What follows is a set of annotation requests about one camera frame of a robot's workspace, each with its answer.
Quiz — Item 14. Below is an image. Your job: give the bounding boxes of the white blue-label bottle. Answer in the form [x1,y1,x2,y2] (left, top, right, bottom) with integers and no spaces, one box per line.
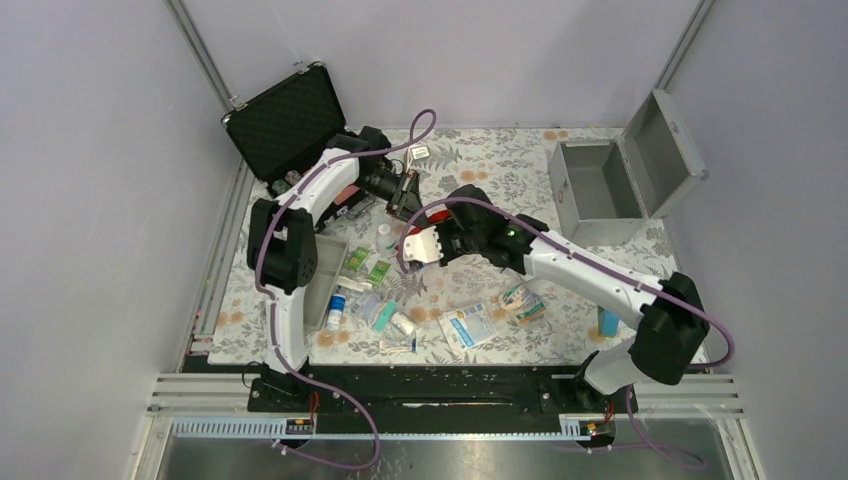
[325,294,347,331]

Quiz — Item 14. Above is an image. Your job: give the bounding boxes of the green sachet upper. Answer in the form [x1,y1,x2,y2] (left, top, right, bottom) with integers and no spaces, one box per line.
[343,246,371,273]

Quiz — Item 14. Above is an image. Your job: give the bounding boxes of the green sachet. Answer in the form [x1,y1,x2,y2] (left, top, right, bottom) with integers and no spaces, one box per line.
[367,260,391,287]
[343,246,371,273]

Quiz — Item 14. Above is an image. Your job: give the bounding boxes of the purple cable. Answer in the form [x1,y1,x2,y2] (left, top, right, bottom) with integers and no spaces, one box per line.
[395,196,737,473]
[254,108,439,472]

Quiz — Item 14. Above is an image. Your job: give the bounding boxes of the clear syringe packet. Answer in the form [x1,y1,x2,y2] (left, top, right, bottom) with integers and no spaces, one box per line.
[378,336,417,354]

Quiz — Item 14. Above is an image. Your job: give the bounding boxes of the bandage roll packet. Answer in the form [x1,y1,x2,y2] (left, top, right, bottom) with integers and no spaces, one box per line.
[497,283,547,326]

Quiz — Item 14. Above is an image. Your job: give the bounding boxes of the grey plastic tray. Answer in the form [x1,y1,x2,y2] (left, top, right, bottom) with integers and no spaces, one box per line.
[304,234,349,333]

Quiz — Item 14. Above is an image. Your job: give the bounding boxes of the grey metal box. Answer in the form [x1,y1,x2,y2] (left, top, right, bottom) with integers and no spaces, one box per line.
[548,89,708,248]

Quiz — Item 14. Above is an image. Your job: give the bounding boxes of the red first aid pouch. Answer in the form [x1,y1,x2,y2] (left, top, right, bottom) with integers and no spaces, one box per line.
[407,209,451,235]

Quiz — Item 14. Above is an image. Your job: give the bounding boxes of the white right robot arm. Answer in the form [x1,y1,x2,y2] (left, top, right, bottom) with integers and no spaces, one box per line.
[398,194,710,412]

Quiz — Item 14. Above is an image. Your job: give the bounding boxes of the white bandage roll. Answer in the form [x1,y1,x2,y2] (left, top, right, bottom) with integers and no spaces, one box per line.
[390,311,417,336]

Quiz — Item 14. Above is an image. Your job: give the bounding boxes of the green sachet lower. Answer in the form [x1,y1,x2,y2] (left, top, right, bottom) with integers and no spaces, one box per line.
[367,260,391,287]

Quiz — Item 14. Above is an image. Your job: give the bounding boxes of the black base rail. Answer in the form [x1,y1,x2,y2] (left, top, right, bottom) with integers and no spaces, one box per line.
[247,365,638,435]

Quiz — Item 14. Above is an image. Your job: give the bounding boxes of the white pill bottle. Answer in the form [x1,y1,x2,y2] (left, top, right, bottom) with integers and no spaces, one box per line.
[375,223,398,258]

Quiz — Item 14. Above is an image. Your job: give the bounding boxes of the red blue box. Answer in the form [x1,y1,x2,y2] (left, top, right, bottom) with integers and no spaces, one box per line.
[597,306,620,338]

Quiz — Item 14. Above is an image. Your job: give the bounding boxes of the black poker chip case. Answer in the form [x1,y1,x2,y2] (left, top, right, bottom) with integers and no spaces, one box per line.
[221,62,357,198]

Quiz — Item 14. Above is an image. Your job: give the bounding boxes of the teal strip packet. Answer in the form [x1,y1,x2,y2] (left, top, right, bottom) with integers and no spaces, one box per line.
[371,300,397,332]

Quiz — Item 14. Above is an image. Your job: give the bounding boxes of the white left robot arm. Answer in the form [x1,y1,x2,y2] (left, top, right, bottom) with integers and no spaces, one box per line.
[247,127,423,411]

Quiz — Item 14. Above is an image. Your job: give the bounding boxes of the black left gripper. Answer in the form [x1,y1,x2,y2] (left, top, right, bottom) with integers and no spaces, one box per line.
[353,167,430,230]

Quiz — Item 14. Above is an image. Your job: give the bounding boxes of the blue white gauze packet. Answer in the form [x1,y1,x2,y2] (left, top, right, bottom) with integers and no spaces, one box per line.
[438,302,498,354]

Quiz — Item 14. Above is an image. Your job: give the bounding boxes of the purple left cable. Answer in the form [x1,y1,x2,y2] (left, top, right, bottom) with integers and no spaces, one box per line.
[254,108,439,472]

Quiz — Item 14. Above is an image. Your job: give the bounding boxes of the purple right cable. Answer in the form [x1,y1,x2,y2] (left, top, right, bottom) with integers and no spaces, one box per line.
[395,196,737,473]

